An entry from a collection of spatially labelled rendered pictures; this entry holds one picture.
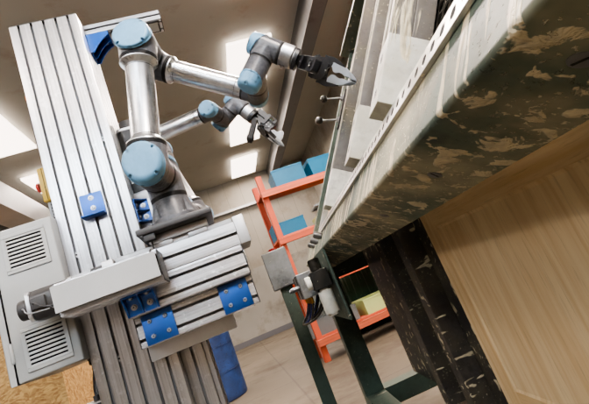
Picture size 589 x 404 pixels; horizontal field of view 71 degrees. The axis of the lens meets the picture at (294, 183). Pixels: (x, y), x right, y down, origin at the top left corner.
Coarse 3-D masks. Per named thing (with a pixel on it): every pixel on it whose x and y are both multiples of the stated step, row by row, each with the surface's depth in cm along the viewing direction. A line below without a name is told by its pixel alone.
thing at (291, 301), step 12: (288, 288) 194; (288, 300) 193; (288, 312) 191; (300, 312) 191; (300, 324) 190; (300, 336) 188; (312, 348) 187; (312, 360) 186; (312, 372) 184; (324, 372) 185; (324, 384) 183; (324, 396) 182
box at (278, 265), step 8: (280, 248) 196; (264, 256) 195; (272, 256) 195; (280, 256) 195; (264, 264) 194; (272, 264) 194; (280, 264) 194; (288, 264) 194; (272, 272) 193; (280, 272) 193; (288, 272) 193; (272, 280) 192; (280, 280) 192; (288, 280) 192; (280, 288) 191
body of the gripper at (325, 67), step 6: (300, 48) 130; (294, 54) 128; (300, 54) 132; (294, 60) 128; (324, 60) 127; (294, 66) 131; (324, 66) 128; (330, 66) 132; (318, 72) 128; (324, 72) 128; (318, 78) 129
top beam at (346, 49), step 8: (360, 0) 194; (352, 8) 200; (360, 8) 199; (352, 16) 205; (360, 16) 204; (352, 24) 211; (352, 32) 217; (344, 40) 225; (352, 40) 223; (344, 48) 232; (352, 48) 230; (344, 56) 239
